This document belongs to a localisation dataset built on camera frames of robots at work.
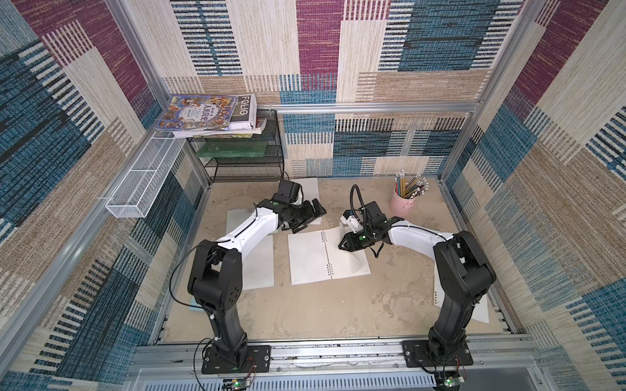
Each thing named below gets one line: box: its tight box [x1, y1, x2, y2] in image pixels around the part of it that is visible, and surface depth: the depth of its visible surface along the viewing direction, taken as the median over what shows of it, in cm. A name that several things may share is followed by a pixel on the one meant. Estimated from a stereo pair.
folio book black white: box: [216, 93, 267, 135], surface depth 84 cm
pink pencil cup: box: [389, 188, 418, 219], surface depth 104 cm
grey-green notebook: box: [287, 221, 371, 286], surface depth 96 cm
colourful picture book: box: [155, 94, 239, 131], surface depth 83 cm
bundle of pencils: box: [394, 169, 430, 200], surface depth 102 cm
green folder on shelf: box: [195, 140, 267, 158], surface depth 101 cm
